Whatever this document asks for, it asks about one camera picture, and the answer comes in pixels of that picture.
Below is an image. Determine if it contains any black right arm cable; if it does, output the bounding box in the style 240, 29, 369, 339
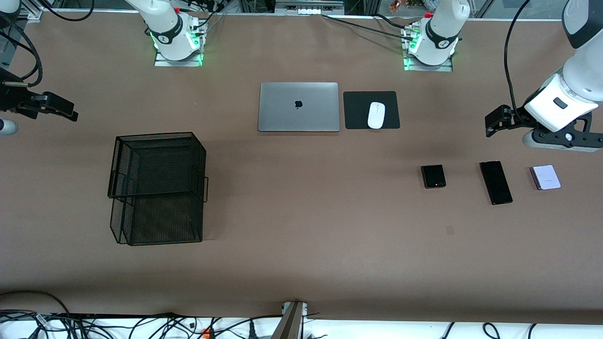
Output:
0, 12, 44, 88

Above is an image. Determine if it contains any lilac flip phone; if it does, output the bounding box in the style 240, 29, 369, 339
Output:
530, 165, 562, 191

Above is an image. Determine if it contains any black slab smartphone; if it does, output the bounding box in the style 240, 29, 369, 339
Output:
480, 161, 513, 206

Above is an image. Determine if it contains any aluminium camera post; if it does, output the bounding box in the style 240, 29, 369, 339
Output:
271, 301, 309, 339

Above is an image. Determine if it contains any black flip phone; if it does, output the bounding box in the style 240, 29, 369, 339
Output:
421, 164, 447, 189

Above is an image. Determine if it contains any black cable on table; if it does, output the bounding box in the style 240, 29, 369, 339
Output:
322, 14, 414, 43

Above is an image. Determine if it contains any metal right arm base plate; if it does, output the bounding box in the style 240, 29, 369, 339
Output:
155, 47, 204, 67

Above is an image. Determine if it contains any silver closed laptop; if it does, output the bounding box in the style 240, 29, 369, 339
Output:
258, 82, 340, 133

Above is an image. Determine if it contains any grey socket box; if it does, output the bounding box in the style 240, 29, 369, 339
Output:
276, 0, 344, 15

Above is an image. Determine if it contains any white computer mouse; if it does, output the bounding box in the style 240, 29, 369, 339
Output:
367, 102, 386, 129

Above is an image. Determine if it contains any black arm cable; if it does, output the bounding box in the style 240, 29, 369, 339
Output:
503, 0, 535, 116
0, 12, 44, 88

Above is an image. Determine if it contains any black mouse pad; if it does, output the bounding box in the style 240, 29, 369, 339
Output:
343, 91, 401, 130

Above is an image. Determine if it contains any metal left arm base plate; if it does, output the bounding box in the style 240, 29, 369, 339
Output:
403, 26, 454, 72

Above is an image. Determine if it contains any black wire mesh basket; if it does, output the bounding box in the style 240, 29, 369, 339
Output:
107, 132, 209, 246

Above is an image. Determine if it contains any aluminium frame profile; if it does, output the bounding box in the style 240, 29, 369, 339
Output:
21, 0, 45, 22

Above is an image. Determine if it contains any black power strip bar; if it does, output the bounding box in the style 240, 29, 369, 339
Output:
56, 312, 176, 320

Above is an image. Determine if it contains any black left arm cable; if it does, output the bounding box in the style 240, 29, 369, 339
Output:
503, 0, 535, 116

